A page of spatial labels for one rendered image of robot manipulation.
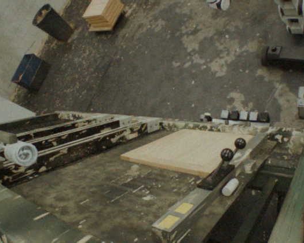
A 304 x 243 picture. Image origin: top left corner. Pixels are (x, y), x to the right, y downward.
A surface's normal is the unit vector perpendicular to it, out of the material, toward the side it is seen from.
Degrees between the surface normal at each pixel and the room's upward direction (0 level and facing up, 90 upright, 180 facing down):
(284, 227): 57
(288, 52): 0
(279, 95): 0
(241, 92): 0
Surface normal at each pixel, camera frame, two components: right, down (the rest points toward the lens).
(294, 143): -0.58, 0.19
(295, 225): -0.05, -0.98
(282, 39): -0.52, -0.38
